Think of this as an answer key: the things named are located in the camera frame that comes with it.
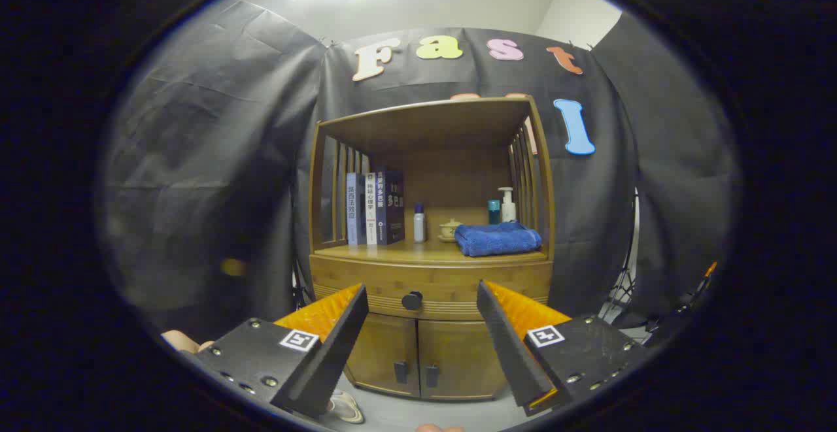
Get light blue book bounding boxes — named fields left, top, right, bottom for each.
left=346, top=172, right=367, bottom=246

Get dark navy book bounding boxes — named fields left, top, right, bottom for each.
left=375, top=169, right=405, bottom=245

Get white book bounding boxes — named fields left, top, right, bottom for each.
left=364, top=172, right=379, bottom=245

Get black tripod stand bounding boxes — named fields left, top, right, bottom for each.
left=600, top=189, right=640, bottom=323

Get white shoe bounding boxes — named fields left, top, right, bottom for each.
left=326, top=390, right=365, bottom=424

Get black device with orange tip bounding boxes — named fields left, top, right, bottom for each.
left=674, top=261, right=719, bottom=328

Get wooden countertop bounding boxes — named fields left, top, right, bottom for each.
left=314, top=207, right=549, bottom=266

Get blue folded towel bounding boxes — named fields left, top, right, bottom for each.
left=454, top=222, right=543, bottom=258

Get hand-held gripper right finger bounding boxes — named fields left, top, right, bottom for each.
left=477, top=280, right=651, bottom=416

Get wooden cabinet door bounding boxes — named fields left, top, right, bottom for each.
left=418, top=320, right=509, bottom=401
left=345, top=314, right=420, bottom=399

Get wooden cabinet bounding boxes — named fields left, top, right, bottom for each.
left=307, top=95, right=556, bottom=401

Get wooden drawer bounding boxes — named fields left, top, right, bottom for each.
left=309, top=254, right=554, bottom=322

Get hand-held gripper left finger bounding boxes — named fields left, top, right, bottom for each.
left=194, top=283, right=369, bottom=418

